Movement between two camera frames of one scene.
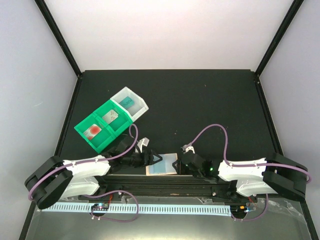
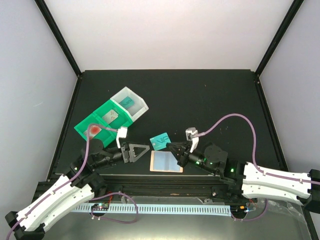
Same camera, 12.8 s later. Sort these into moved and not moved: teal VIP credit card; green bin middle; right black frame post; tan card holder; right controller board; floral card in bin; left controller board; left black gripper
Moved: tan card holder; left black gripper
Not moved: right black frame post; left controller board; teal VIP credit card; green bin middle; right controller board; floral card in bin
